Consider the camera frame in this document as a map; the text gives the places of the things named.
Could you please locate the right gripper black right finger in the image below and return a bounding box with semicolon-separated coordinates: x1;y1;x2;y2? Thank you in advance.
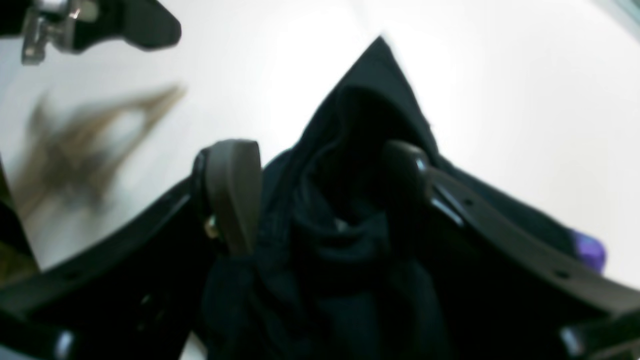
382;140;640;360

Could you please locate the black T-shirt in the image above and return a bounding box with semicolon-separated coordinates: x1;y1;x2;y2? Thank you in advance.
202;37;607;360

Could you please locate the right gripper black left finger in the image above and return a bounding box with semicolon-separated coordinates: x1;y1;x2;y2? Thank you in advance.
0;139;262;360

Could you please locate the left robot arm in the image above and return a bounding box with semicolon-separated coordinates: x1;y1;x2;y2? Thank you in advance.
0;0;182;66

